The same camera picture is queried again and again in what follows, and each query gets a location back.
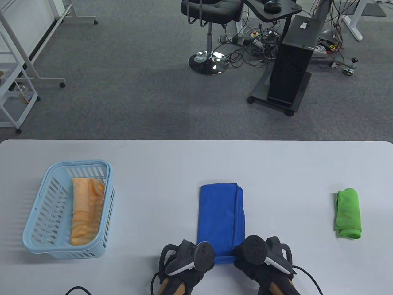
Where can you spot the white whiteboard stand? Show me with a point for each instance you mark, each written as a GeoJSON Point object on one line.
{"type": "Point", "coordinates": [30, 66]}

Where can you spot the green rectangular towel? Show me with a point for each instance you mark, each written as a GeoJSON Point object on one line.
{"type": "Point", "coordinates": [348, 215]}

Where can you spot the person's right hand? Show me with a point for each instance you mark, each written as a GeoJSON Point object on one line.
{"type": "Point", "coordinates": [254, 273]}

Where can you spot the light blue plastic basket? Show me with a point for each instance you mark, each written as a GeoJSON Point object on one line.
{"type": "Point", "coordinates": [76, 162]}

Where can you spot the dark floor mat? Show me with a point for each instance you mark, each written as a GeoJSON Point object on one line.
{"type": "Point", "coordinates": [373, 9]}

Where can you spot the orange towel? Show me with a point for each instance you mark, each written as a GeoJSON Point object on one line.
{"type": "Point", "coordinates": [86, 209]}

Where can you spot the black computer mouse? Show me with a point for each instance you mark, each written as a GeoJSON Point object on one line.
{"type": "Point", "coordinates": [271, 6]}

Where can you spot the black office chair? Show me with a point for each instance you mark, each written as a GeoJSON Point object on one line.
{"type": "Point", "coordinates": [212, 9]}

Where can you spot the person's left hand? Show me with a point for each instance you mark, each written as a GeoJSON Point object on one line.
{"type": "Point", "coordinates": [196, 276]}

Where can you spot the black rolling desk stand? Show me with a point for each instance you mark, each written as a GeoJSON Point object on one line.
{"type": "Point", "coordinates": [285, 10]}

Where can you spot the person's right forearm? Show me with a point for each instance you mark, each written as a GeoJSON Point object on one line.
{"type": "Point", "coordinates": [279, 287]}

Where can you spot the small metal stand black knob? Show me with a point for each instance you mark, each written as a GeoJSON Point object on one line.
{"type": "Point", "coordinates": [348, 72]}

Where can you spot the white desk leg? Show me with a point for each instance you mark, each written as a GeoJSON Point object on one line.
{"type": "Point", "coordinates": [353, 21]}

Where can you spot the white power strip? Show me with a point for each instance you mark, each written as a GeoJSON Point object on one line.
{"type": "Point", "coordinates": [228, 39]}

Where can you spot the white wheeled rack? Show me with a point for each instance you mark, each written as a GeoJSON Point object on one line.
{"type": "Point", "coordinates": [12, 92]}

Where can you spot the person's left forearm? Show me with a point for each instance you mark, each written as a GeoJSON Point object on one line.
{"type": "Point", "coordinates": [172, 287]}

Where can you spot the black computer tower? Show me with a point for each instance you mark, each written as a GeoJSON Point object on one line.
{"type": "Point", "coordinates": [291, 67]}

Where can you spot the black desk column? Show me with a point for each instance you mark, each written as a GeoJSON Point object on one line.
{"type": "Point", "coordinates": [322, 12]}

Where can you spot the grey floor base plate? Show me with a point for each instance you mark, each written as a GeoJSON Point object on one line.
{"type": "Point", "coordinates": [319, 50]}

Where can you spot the blue towel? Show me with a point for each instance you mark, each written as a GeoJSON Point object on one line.
{"type": "Point", "coordinates": [218, 215]}

